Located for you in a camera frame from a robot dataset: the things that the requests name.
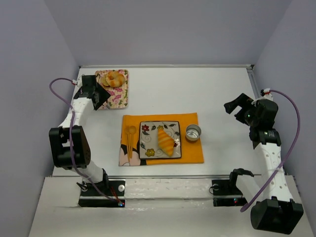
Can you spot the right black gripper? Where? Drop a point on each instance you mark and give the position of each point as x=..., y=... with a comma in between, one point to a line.
x=241, y=108

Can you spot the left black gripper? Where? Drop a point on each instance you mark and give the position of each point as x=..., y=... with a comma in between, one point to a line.
x=99, y=96

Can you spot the striped croissant bread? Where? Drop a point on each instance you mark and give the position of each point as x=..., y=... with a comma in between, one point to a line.
x=165, y=143

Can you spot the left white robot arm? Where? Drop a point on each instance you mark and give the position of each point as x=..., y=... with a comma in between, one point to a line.
x=69, y=145

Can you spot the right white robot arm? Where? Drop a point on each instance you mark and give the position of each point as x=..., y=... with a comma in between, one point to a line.
x=272, y=207

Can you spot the herb flat bread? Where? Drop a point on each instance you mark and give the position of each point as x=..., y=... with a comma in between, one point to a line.
x=103, y=81

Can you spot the floral bread tray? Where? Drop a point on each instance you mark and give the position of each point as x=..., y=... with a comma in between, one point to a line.
x=119, y=95

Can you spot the round twisted bread roll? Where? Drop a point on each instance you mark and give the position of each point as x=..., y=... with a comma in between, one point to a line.
x=115, y=79

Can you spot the orange plastic fork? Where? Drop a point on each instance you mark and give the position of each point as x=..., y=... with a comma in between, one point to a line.
x=128, y=143

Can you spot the orange plastic spoon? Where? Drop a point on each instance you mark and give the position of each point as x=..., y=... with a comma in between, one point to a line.
x=132, y=130

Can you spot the small metal cup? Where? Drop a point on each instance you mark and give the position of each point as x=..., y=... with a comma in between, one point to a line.
x=193, y=132

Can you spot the square floral ceramic plate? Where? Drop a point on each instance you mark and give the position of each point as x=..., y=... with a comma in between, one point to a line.
x=148, y=139

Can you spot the orange placemat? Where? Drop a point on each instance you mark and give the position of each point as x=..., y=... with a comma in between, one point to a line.
x=191, y=151

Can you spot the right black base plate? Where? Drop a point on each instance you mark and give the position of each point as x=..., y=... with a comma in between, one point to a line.
x=225, y=194

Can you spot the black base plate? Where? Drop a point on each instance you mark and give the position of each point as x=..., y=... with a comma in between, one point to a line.
x=225, y=194
x=112, y=197

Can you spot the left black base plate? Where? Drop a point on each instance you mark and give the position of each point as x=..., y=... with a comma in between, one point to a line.
x=112, y=197

